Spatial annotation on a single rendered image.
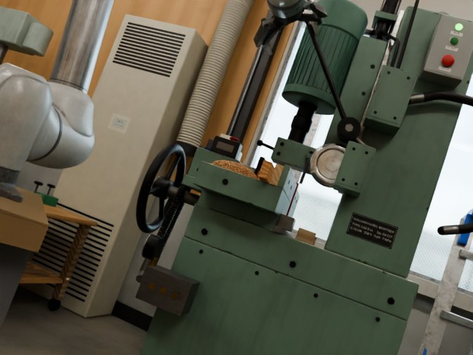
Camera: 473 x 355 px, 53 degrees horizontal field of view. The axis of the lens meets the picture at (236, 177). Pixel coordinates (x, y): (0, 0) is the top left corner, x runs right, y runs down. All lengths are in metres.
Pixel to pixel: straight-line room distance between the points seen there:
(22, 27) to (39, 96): 2.25
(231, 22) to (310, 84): 1.73
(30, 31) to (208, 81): 1.15
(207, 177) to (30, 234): 0.41
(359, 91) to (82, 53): 0.76
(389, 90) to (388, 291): 0.50
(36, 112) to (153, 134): 1.75
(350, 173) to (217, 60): 1.90
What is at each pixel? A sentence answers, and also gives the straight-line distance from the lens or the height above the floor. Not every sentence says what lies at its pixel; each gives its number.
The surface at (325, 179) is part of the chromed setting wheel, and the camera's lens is 1.28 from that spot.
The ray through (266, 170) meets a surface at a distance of 1.06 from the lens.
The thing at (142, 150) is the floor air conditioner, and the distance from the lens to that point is 2.85.
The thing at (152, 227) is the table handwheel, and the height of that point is 0.69.
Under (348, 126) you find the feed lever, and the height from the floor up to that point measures 1.12.
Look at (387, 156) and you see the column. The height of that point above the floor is 1.09.
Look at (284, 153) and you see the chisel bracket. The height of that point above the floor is 1.03.
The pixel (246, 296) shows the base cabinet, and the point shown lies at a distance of 1.20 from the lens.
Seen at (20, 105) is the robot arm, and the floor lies 0.86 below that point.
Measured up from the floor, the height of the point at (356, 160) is 1.04.
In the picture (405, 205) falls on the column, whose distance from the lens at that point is 1.32.
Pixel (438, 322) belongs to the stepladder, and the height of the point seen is 0.70.
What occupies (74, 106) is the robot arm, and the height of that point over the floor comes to 0.93.
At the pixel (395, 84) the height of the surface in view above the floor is 1.25.
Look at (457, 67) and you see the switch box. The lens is 1.37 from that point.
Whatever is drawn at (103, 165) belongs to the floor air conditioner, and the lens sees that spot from 2.95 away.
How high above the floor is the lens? 0.78
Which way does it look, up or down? 5 degrees up
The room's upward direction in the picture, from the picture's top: 20 degrees clockwise
